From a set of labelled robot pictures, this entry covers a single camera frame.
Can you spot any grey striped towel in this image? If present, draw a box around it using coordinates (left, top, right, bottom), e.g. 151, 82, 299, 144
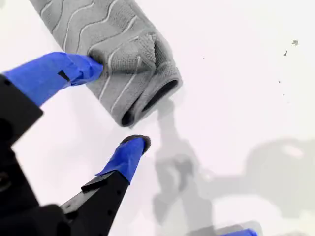
29, 0, 184, 128

